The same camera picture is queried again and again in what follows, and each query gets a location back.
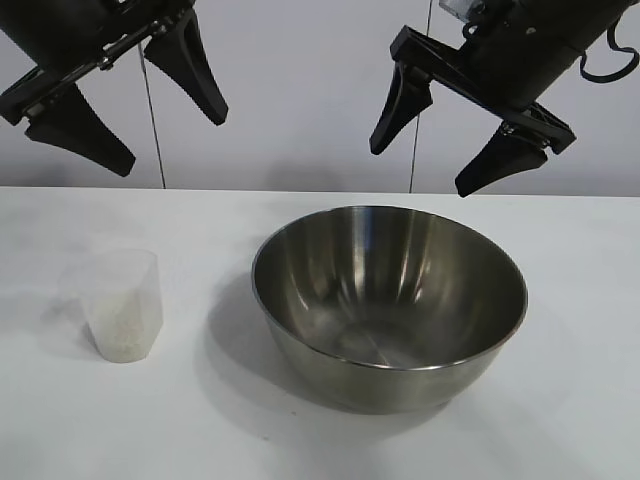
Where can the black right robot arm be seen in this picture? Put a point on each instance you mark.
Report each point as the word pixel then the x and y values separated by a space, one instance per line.
pixel 575 20

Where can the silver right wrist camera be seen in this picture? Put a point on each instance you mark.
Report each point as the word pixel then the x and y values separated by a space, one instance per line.
pixel 455 7

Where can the white uncooked rice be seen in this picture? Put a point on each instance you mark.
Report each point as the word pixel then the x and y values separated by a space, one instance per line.
pixel 125 335

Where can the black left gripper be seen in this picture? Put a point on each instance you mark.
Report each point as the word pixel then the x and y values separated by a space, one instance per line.
pixel 75 30

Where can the clear plastic measuring cup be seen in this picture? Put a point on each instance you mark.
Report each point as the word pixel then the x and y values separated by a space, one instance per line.
pixel 125 300

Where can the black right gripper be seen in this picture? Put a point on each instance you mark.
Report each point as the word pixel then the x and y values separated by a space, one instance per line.
pixel 520 70

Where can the stainless steel mixing bowl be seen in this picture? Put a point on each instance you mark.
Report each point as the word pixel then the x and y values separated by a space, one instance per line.
pixel 390 300

